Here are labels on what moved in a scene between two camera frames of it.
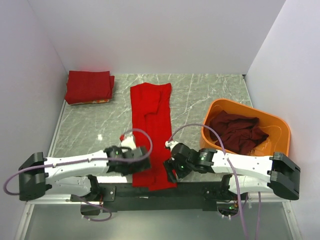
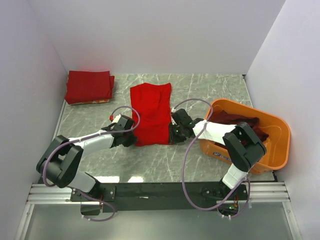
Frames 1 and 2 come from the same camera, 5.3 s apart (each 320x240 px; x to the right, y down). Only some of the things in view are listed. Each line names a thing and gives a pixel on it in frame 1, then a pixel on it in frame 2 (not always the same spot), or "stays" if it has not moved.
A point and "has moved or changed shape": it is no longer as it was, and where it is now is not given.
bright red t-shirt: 150,109 has moved or changed shape
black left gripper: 145,165 → 131,141
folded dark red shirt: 89,86 stays
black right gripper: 171,164 → 172,139
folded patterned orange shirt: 95,101 stays
